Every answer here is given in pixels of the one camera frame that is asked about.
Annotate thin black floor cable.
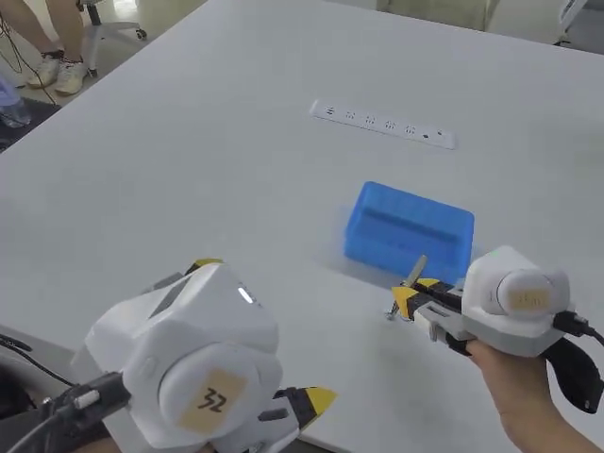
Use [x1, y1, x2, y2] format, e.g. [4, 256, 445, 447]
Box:
[0, 0, 65, 106]

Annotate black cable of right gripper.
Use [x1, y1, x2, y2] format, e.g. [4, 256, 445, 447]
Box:
[550, 310, 604, 346]

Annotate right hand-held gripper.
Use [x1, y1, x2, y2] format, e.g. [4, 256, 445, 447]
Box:
[391, 244, 604, 415]

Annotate person's right hand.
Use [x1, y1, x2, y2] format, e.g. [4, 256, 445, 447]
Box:
[468, 339, 579, 428]

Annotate white office chair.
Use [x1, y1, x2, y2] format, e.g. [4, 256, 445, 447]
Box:
[550, 0, 596, 48]

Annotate blue plastic container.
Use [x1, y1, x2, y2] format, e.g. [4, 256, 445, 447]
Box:
[343, 180, 476, 285]

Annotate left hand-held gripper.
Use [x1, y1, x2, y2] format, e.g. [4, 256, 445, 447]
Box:
[70, 257, 339, 453]

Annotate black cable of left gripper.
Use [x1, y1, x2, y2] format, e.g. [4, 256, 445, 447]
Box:
[0, 371, 131, 453]

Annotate white power strip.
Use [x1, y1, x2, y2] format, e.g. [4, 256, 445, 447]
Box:
[309, 98, 458, 151]

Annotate white table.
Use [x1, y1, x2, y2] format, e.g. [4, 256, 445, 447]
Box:
[0, 0, 604, 453]

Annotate dark floor mat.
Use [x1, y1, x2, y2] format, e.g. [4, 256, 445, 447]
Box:
[0, 96, 63, 153]

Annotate metal tweezers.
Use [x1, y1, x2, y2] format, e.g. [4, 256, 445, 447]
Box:
[385, 255, 428, 323]

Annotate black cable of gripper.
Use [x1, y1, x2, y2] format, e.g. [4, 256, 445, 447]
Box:
[0, 371, 131, 453]
[550, 310, 604, 346]

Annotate white office chair base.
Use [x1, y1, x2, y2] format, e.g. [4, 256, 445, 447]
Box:
[77, 0, 148, 79]

